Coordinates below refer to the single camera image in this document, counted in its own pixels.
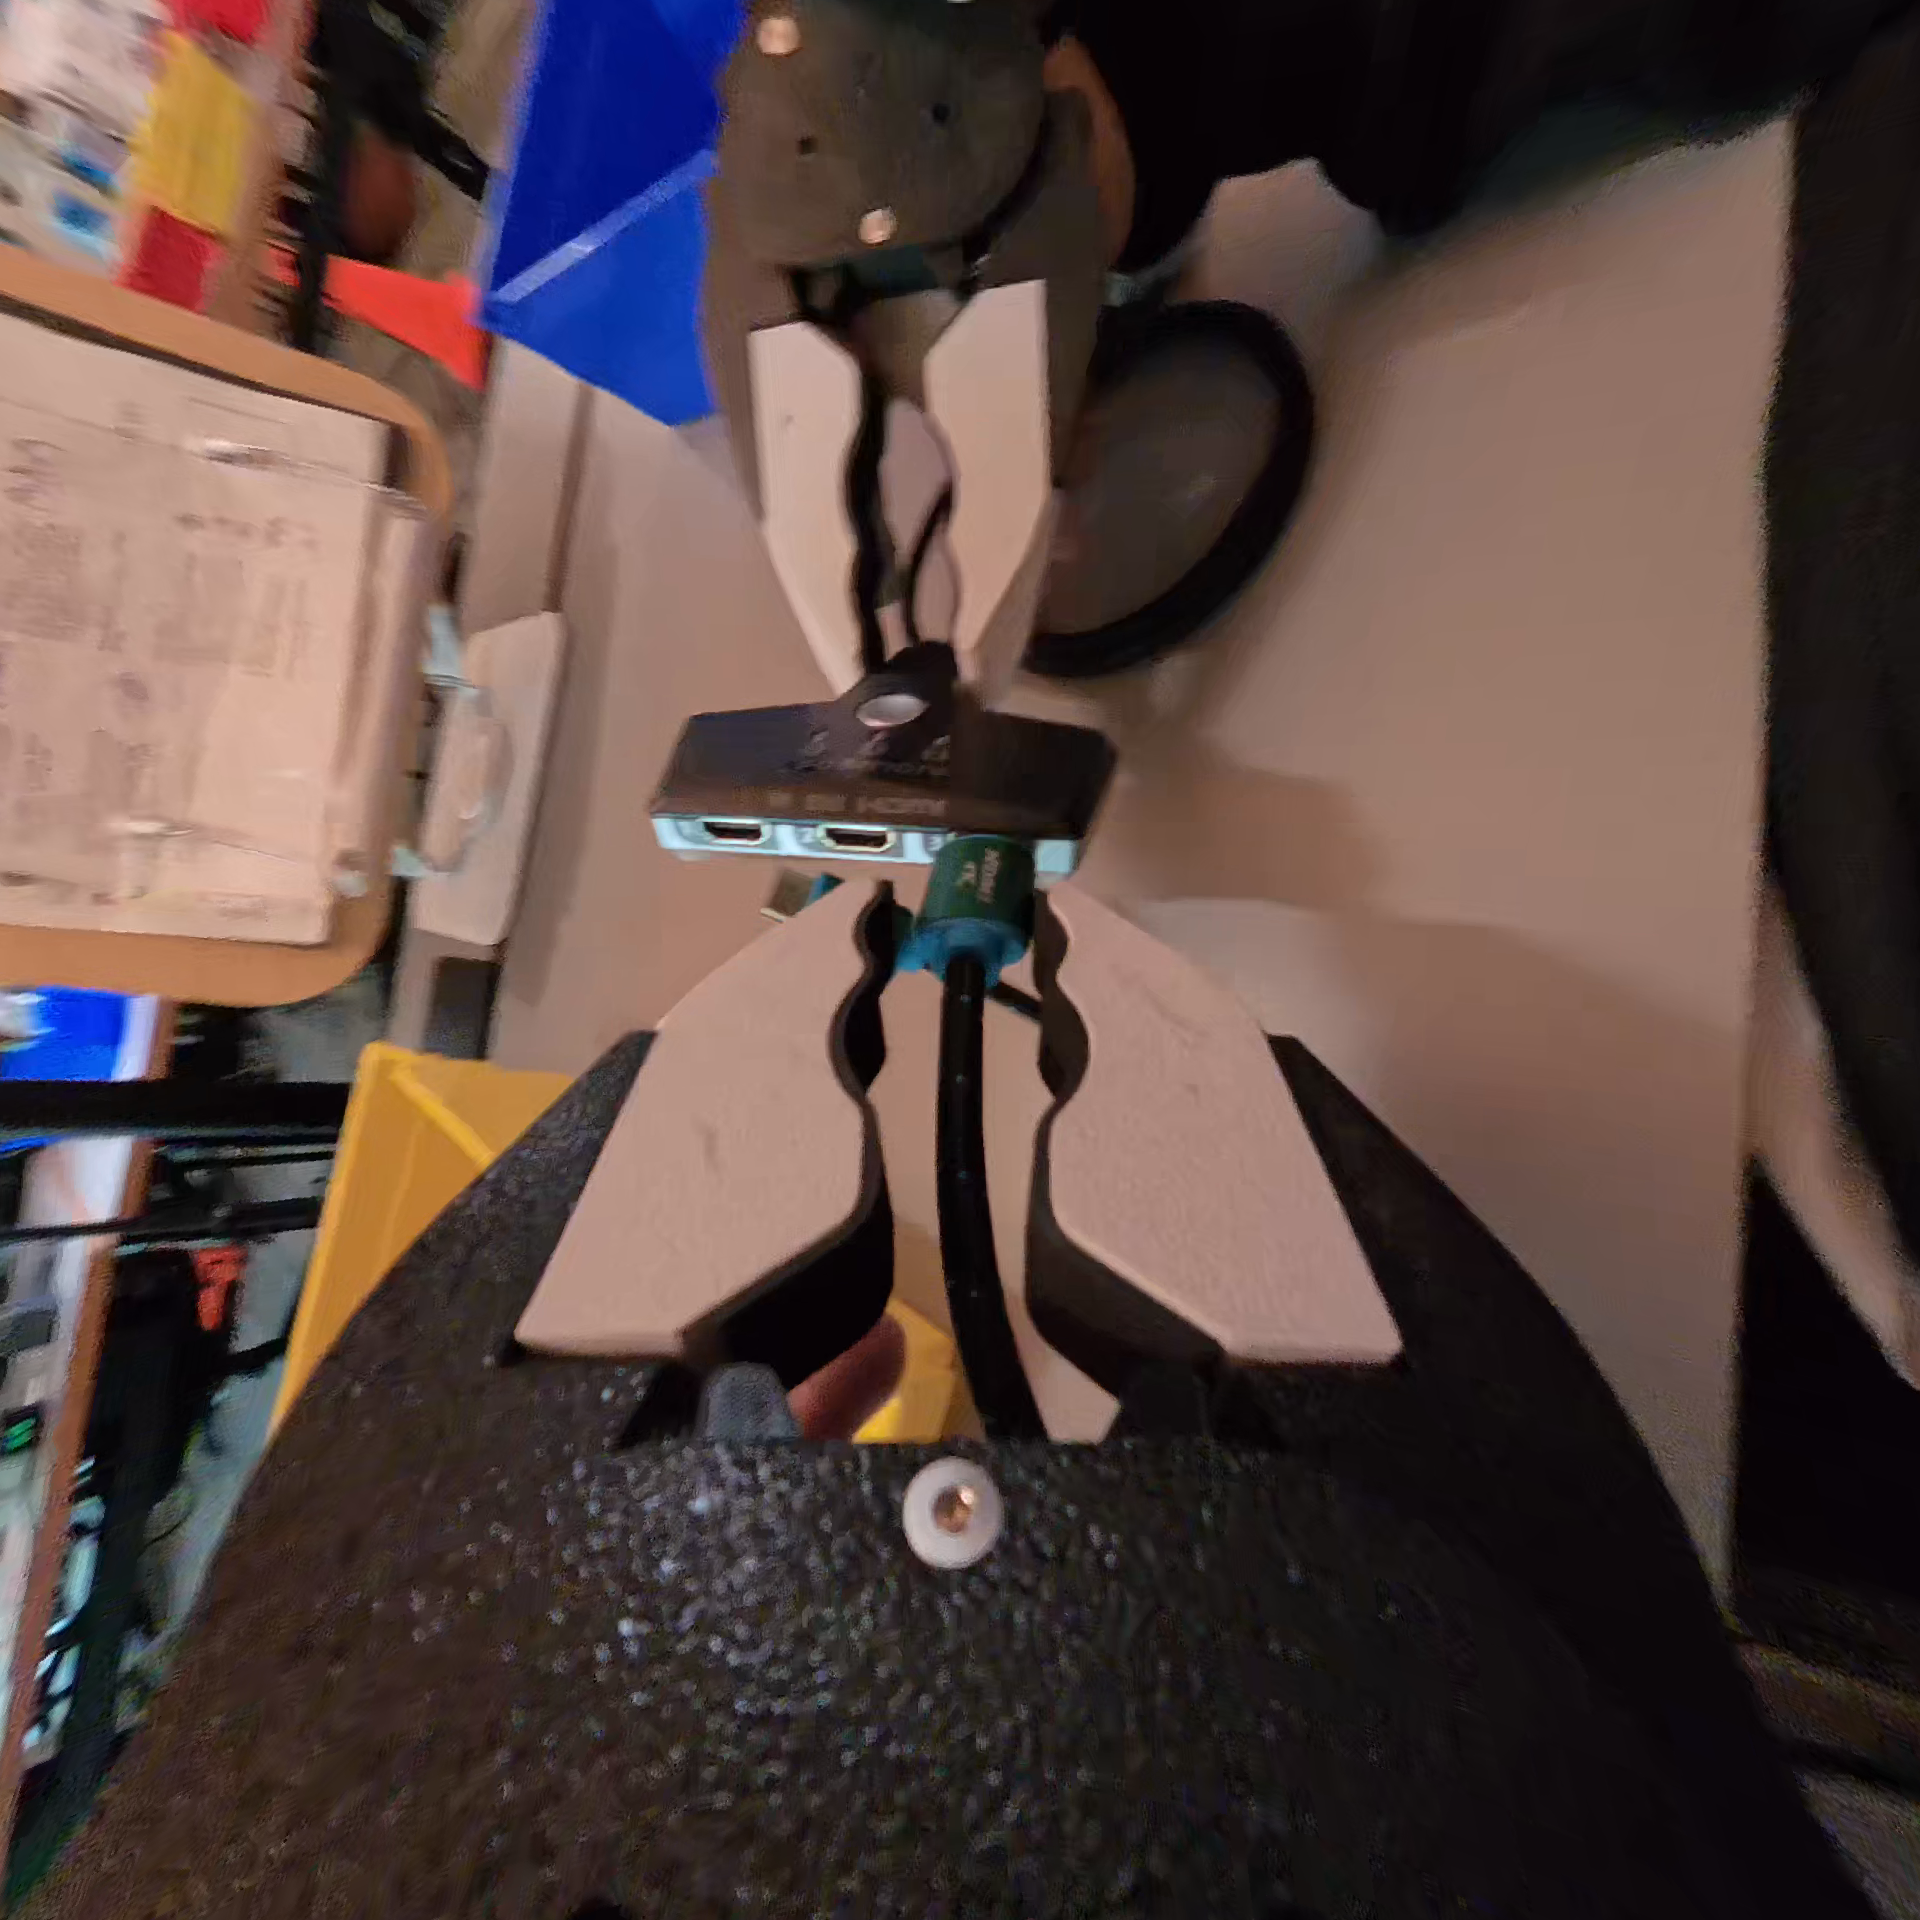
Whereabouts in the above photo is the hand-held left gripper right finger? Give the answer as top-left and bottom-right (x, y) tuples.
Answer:
(1026, 885), (1404, 1367)

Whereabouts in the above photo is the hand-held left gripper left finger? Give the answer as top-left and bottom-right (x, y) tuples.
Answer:
(514, 881), (901, 1358)

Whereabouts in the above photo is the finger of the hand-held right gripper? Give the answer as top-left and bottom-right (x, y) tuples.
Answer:
(919, 281), (1062, 681)
(745, 320), (886, 692)

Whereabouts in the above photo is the yellow plastic bin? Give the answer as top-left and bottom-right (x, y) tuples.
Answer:
(272, 1041), (977, 1440)

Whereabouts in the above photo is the black silver switch box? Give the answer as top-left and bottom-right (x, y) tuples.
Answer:
(648, 496), (1120, 871)

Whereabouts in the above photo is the braided cable with green plugs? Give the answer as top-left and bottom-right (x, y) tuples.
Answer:
(898, 832), (1053, 1440)

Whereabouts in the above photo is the person's right forearm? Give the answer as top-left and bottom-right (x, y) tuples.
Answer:
(1110, 0), (1920, 278)

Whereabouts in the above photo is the grey desk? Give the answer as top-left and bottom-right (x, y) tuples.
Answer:
(390, 121), (1802, 1576)

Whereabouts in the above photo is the person's right hand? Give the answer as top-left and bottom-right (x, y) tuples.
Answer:
(1051, 42), (1136, 258)

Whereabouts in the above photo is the round black tray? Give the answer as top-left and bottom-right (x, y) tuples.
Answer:
(1022, 300), (1322, 681)

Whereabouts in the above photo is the blue plastic bin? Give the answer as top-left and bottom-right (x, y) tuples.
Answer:
(477, 0), (745, 428)

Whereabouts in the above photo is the orange flag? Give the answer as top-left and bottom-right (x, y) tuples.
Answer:
(272, 247), (496, 384)

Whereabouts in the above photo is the wooden document stand with paper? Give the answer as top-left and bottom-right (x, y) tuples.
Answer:
(0, 247), (571, 1005)

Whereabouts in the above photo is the red storage bin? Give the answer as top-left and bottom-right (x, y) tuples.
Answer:
(122, 211), (227, 303)

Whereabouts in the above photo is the small yellow storage bin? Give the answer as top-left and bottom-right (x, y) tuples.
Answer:
(128, 36), (256, 232)

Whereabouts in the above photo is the person in black hoodie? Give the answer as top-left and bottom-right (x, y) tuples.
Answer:
(1734, 46), (1920, 1623)

